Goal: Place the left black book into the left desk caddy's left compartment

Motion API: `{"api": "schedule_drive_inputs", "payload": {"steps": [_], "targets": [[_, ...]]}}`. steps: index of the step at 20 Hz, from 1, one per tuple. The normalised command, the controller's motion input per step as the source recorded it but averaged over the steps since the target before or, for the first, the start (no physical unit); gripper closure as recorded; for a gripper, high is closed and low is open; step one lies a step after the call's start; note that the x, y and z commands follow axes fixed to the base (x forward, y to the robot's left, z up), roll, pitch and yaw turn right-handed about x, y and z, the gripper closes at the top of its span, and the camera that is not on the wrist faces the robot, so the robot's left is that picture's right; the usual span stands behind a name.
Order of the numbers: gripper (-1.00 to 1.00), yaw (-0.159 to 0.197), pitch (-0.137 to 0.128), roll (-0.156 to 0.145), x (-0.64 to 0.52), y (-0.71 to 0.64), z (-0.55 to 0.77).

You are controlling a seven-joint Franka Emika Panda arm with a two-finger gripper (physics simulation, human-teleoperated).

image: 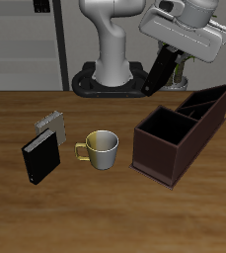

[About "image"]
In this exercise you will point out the white and yellow mug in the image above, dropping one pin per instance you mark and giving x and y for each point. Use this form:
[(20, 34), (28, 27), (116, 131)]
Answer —
[(103, 154)]

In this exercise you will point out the black items on shelf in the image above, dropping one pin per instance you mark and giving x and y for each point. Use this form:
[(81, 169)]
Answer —
[(41, 6)]

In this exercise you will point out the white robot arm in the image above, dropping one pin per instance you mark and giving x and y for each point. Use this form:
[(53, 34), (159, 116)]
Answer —
[(112, 49)]

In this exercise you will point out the flat black base plate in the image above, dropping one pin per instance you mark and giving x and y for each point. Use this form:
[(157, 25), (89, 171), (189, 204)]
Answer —
[(85, 87)]

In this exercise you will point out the dark brown desk caddy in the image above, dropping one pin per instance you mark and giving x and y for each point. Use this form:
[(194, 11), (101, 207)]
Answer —
[(160, 154)]

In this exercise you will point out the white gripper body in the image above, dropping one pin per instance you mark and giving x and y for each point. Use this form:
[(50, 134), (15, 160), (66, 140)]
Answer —
[(187, 41)]

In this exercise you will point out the pot plant in white pot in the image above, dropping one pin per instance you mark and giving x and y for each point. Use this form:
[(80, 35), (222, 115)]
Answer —
[(179, 82)]

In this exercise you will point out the grey book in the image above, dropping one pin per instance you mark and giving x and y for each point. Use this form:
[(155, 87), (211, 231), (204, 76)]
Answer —
[(57, 126)]

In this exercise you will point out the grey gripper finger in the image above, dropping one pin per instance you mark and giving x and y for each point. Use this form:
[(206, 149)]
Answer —
[(165, 45), (179, 52)]

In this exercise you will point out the grey shelf unit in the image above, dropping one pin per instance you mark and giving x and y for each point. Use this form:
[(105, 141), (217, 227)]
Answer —
[(22, 49)]

